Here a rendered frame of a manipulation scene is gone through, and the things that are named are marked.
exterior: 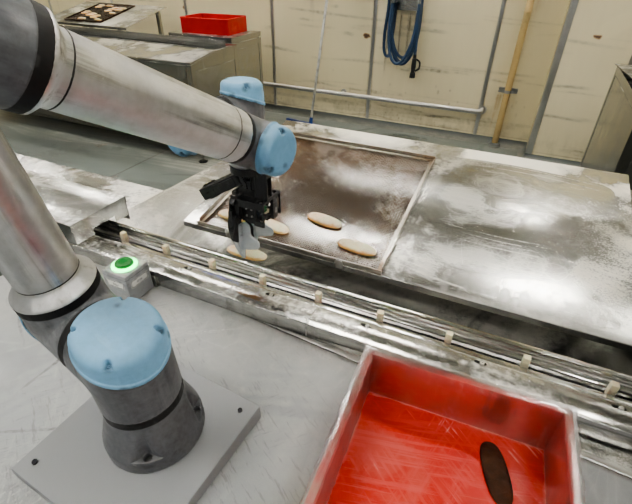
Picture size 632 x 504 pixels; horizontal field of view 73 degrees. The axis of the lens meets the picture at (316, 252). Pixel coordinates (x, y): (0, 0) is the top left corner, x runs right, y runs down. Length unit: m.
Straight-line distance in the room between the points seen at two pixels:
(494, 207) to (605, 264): 0.28
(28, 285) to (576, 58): 3.92
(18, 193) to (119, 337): 0.20
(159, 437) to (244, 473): 0.14
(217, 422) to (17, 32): 0.58
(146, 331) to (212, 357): 0.31
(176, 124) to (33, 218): 0.21
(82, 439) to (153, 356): 0.26
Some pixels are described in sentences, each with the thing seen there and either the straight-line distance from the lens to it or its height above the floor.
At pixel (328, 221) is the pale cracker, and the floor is 0.92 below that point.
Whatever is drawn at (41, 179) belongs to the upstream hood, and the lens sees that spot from 1.51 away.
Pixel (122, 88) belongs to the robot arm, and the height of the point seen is 1.36.
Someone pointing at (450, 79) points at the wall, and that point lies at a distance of 4.50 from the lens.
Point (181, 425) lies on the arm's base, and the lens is 0.71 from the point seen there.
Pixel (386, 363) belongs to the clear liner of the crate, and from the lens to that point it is 0.75.
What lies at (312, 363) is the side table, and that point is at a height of 0.82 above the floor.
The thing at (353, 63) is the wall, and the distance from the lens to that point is 4.72.
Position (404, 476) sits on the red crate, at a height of 0.82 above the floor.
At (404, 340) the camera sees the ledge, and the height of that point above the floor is 0.86.
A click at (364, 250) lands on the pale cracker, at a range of 1.00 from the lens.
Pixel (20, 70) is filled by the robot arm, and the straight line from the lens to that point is 0.43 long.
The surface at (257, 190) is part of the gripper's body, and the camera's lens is 0.85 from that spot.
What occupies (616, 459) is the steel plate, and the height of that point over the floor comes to 0.82.
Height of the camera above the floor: 1.47
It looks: 34 degrees down
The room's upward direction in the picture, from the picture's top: 1 degrees clockwise
